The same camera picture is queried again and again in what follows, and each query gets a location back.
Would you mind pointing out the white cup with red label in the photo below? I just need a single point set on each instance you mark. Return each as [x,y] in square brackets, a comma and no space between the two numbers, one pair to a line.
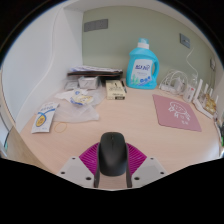
[188,93]

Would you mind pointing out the blue detergent bottle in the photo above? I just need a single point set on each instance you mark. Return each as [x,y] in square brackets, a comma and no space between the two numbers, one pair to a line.
[141,70]

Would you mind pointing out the golden snack packet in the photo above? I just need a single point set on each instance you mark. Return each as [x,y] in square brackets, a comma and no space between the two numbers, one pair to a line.
[210,105]

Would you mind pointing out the silver foil packet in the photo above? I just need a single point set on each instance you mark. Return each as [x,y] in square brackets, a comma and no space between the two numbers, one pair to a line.
[71,85]
[88,82]

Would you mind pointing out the yellow cardboard box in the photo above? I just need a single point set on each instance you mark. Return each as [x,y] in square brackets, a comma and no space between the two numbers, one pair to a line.
[115,90]

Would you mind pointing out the white power strip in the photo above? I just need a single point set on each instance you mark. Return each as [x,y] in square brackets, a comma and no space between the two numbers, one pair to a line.
[166,88]

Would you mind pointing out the stack of dark books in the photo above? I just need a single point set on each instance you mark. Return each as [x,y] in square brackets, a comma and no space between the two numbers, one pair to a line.
[95,72]

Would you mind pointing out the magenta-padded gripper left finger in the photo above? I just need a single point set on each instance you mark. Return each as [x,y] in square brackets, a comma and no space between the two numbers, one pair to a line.
[88,160]

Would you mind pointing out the tan rubber band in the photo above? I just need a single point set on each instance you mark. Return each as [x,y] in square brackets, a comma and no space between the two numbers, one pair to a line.
[55,127]

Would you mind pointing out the grey wall plate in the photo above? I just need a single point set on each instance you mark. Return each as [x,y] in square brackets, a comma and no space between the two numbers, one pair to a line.
[96,25]

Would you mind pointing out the white printed plastic packet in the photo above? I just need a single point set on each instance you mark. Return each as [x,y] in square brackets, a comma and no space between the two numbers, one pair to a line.
[81,98]

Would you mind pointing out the clear plastic bag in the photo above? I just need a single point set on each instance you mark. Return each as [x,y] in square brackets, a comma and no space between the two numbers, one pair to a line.
[78,113]

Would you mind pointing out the white charger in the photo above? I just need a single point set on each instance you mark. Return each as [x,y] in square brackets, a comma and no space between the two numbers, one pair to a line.
[179,85]

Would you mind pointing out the grey wall socket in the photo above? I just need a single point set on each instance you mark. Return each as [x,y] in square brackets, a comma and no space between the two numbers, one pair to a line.
[185,40]

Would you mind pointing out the white wall plug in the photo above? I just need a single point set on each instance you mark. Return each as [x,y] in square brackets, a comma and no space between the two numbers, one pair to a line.
[212,64]

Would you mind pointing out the pink printed mouse pad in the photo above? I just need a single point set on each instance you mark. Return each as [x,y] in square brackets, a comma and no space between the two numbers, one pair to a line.
[175,113]

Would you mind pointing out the black pen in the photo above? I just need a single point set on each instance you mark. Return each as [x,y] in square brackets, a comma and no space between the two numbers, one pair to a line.
[124,86]

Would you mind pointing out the white blue yellow sachet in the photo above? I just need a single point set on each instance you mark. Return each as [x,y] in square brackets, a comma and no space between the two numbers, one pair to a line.
[44,117]

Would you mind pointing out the black computer mouse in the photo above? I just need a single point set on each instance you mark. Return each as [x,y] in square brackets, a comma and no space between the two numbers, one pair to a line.
[112,153]

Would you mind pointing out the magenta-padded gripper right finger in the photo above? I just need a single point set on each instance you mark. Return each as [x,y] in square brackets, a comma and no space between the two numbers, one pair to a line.
[136,160]

